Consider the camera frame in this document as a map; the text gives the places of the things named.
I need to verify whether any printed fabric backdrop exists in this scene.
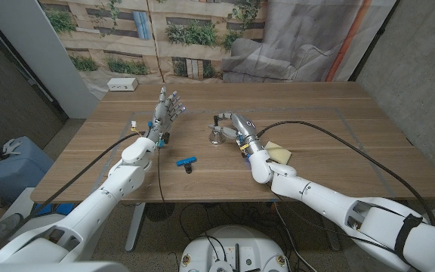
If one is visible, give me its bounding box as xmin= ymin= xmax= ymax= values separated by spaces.
xmin=38 ymin=0 xmax=398 ymax=100

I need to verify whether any thin black left wrist cable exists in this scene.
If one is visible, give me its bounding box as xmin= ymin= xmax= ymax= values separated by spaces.
xmin=156 ymin=145 xmax=168 ymax=207

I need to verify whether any white tool on case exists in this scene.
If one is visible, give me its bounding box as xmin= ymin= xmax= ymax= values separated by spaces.
xmin=1 ymin=138 xmax=24 ymax=155

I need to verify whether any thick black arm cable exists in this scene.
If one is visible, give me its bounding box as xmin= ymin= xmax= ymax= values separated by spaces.
xmin=0 ymin=131 xmax=147 ymax=260
xmin=256 ymin=119 xmax=435 ymax=227

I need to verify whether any small white connector with wires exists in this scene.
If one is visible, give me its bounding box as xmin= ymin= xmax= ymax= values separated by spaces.
xmin=130 ymin=120 xmax=145 ymax=136

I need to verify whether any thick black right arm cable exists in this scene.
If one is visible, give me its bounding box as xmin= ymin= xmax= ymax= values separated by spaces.
xmin=256 ymin=119 xmax=435 ymax=227

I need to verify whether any blue plastic case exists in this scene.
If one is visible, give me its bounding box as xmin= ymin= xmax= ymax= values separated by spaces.
xmin=0 ymin=135 xmax=55 ymax=205

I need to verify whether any silver bell with black handle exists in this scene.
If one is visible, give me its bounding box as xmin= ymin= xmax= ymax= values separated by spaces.
xmin=208 ymin=116 xmax=227 ymax=146

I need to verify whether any grey table leg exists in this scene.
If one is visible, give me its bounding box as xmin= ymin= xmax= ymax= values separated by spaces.
xmin=325 ymin=226 xmax=342 ymax=252

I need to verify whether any white table leg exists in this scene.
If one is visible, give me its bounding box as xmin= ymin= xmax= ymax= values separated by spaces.
xmin=125 ymin=202 xmax=147 ymax=252

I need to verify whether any white power strip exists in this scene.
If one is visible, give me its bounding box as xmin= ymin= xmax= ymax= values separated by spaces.
xmin=106 ymin=77 xmax=140 ymax=92

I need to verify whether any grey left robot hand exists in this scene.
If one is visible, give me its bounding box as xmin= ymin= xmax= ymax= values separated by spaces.
xmin=144 ymin=86 xmax=187 ymax=141

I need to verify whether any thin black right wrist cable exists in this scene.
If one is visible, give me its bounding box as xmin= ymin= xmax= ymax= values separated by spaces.
xmin=273 ymin=191 xmax=398 ymax=252

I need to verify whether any white robot torso base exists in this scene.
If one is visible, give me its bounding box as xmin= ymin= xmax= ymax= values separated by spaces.
xmin=178 ymin=224 xmax=289 ymax=272

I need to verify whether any round black floor fixture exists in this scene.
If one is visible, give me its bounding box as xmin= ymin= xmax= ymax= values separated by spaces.
xmin=144 ymin=202 xmax=176 ymax=222

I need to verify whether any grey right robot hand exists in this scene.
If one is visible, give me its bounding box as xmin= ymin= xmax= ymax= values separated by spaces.
xmin=212 ymin=112 xmax=268 ymax=156

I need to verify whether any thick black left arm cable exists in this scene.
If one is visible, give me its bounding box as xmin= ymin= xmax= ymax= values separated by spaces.
xmin=0 ymin=131 xmax=147 ymax=260

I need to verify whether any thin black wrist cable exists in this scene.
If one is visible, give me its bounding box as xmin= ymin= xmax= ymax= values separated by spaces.
xmin=273 ymin=191 xmax=398 ymax=252
xmin=156 ymin=145 xmax=168 ymax=207

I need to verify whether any pale yellow sponge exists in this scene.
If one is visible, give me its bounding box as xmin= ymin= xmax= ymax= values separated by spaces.
xmin=263 ymin=141 xmax=292 ymax=165

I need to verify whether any grey floor cable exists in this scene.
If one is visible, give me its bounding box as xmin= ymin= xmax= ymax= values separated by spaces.
xmin=273 ymin=202 xmax=310 ymax=272

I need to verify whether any blue and black paper clip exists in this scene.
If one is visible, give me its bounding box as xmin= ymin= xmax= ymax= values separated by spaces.
xmin=175 ymin=156 xmax=198 ymax=175

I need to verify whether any white pillar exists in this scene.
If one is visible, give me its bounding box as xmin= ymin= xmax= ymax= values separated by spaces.
xmin=0 ymin=0 xmax=100 ymax=120

